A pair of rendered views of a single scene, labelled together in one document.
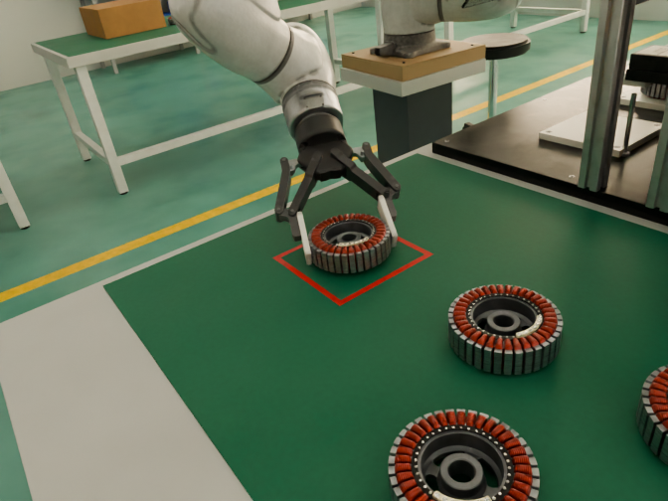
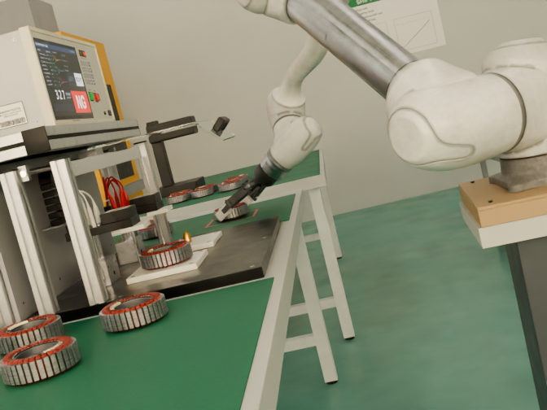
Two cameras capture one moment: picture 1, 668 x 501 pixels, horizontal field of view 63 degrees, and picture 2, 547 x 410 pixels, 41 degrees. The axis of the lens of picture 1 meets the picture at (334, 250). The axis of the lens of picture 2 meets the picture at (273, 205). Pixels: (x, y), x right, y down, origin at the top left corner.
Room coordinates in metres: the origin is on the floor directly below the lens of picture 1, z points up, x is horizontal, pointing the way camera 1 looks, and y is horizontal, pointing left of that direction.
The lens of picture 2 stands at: (2.16, -1.77, 1.03)
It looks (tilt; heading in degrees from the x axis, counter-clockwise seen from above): 7 degrees down; 128
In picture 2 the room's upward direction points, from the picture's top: 14 degrees counter-clockwise
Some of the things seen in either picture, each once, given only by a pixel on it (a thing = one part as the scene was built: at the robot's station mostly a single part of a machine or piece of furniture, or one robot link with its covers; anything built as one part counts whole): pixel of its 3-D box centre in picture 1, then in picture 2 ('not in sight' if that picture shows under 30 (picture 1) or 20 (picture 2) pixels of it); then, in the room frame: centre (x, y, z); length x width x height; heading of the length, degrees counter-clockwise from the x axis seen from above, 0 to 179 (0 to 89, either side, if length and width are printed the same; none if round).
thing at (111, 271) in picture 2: not in sight; (102, 271); (0.90, -0.78, 0.80); 0.07 x 0.05 x 0.06; 122
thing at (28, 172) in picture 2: not in sight; (76, 161); (0.81, -0.70, 1.04); 0.62 x 0.02 x 0.03; 122
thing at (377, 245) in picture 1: (349, 242); (230, 211); (0.64, -0.02, 0.77); 0.11 x 0.11 x 0.04
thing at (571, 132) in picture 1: (601, 131); (188, 244); (0.89, -0.50, 0.78); 0.15 x 0.15 x 0.01; 32
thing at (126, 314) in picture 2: not in sight; (133, 311); (1.21, -0.98, 0.77); 0.11 x 0.11 x 0.04
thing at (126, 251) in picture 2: not in sight; (130, 249); (0.77, -0.58, 0.80); 0.07 x 0.05 x 0.06; 122
